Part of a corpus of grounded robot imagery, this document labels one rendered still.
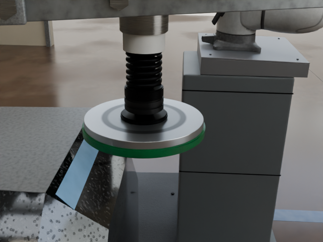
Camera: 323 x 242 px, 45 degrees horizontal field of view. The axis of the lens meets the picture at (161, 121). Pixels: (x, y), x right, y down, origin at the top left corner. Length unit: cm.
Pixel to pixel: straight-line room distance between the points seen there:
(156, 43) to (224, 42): 92
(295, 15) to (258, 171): 60
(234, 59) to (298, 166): 131
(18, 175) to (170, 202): 148
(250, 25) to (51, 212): 110
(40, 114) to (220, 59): 74
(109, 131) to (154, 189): 154
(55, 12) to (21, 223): 30
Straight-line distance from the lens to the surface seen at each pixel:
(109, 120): 69
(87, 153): 75
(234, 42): 153
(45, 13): 58
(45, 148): 74
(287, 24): 149
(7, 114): 92
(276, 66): 146
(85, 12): 58
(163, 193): 214
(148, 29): 62
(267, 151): 157
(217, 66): 142
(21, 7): 56
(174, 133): 63
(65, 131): 80
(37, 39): 594
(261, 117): 150
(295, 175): 249
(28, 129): 82
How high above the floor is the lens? 119
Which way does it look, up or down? 23 degrees down
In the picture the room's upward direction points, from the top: 1 degrees clockwise
